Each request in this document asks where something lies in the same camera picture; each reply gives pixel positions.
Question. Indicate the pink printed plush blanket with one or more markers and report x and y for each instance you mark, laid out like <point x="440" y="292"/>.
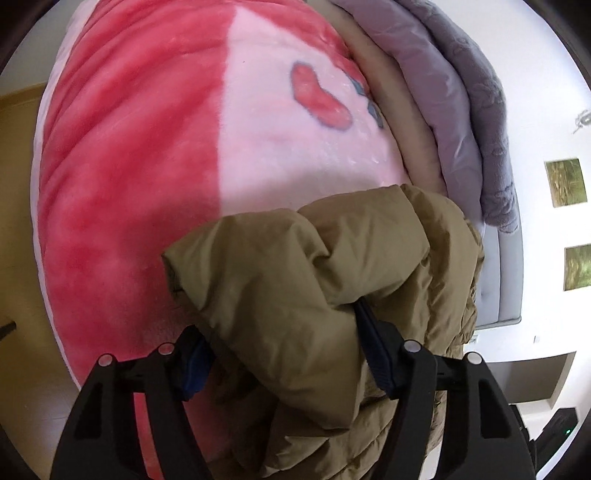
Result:
<point x="161" y="161"/>

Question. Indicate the khaki puffer jacket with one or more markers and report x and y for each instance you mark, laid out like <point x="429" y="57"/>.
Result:
<point x="300" y="277"/>

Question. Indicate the white wall fixture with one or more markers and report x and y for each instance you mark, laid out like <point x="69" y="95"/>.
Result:
<point x="584" y="121"/>

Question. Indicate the dark object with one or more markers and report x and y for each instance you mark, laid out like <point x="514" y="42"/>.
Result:
<point x="7" y="330"/>

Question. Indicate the beige folded blanket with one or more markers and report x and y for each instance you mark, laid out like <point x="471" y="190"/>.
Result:
<point x="392" y="92"/>

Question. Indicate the lavender textured blanket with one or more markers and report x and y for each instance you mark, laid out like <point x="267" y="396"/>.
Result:
<point x="461" y="92"/>

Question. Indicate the grey upholstered headboard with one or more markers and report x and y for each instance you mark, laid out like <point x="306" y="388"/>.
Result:
<point x="501" y="286"/>

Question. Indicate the green wall picture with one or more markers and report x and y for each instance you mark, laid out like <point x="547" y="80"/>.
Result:
<point x="579" y="267"/>
<point x="565" y="182"/>

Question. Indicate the black device with green light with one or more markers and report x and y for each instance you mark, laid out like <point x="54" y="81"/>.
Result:
<point x="563" y="427"/>

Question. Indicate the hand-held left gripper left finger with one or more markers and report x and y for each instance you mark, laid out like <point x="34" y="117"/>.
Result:
<point x="196" y="369"/>

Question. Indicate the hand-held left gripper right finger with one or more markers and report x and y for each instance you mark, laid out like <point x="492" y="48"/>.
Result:
<point x="376" y="355"/>

